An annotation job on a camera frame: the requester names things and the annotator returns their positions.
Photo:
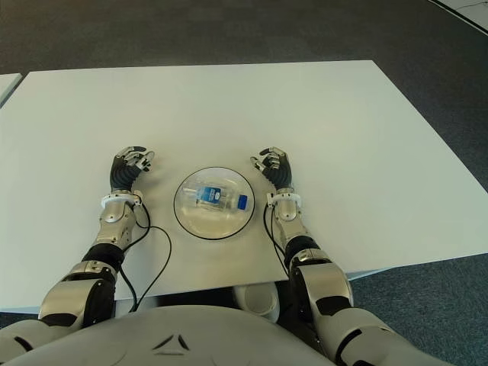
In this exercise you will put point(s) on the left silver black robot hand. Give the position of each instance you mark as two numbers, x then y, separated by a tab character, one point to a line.
124	175

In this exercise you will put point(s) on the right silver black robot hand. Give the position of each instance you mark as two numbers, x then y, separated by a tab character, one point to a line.
280	173

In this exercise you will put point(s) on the clear water bottle blue cap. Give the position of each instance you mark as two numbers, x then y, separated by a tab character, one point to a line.
213	196

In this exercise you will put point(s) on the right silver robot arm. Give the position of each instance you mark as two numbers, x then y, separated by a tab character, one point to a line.
324	278

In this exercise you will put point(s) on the white plate with black rim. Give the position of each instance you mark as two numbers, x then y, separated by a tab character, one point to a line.
213	228

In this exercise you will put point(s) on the white robot leg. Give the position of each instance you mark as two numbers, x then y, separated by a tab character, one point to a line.
259	299

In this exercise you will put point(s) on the grey robot torso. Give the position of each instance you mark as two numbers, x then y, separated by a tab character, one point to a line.
183	339

